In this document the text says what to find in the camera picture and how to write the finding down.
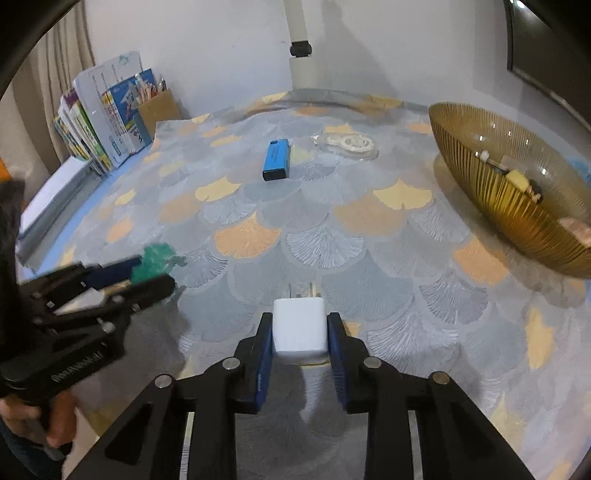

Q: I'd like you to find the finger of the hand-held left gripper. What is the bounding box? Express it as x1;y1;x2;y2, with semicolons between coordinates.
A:
18;256;145;312
32;274;177;341

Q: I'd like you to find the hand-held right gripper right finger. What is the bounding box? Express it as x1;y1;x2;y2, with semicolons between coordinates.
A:
327;311;539;480

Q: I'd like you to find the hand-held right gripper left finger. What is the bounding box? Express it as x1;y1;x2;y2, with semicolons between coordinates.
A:
67;311;274;480

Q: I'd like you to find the dark green block toy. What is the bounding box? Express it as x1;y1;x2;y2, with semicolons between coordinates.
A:
130;244;189;284

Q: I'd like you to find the white power adapter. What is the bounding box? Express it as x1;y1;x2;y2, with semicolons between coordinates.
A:
272;282;329;366

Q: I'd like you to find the amber ribbed glass bowl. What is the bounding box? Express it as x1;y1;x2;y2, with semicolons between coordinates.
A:
428;102;591;278

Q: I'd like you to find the yellow rectangular box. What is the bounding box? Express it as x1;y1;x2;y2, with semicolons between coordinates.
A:
505;170;530;193

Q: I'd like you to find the person's left hand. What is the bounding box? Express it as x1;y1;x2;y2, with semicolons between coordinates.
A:
0;390;78;452

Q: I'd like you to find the white paper stack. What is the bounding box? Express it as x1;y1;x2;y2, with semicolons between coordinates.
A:
16;156;101;269

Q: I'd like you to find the scallop patterned tablecloth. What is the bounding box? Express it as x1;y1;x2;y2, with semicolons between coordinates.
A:
16;90;591;480

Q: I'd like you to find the row of books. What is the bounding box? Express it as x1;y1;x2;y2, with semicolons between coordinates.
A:
53;51;160;175

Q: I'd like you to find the cardboard pen holder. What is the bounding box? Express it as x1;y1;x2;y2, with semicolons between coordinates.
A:
136;89;183;139

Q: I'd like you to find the blue small box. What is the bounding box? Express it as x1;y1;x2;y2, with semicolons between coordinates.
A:
262;139;291;182

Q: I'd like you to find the bunch of pens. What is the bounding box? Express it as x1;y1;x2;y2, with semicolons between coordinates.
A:
134;73;169;103

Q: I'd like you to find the clear bag of white rings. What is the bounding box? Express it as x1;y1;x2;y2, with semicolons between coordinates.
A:
311;130;380;161

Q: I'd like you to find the beige curtain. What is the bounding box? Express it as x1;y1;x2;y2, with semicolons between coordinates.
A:
11;0;96;163

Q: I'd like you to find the white pole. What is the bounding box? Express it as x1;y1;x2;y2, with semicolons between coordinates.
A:
283;0;320;92

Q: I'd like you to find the dark framed mirror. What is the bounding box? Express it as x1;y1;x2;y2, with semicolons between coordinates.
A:
503;0;591;112

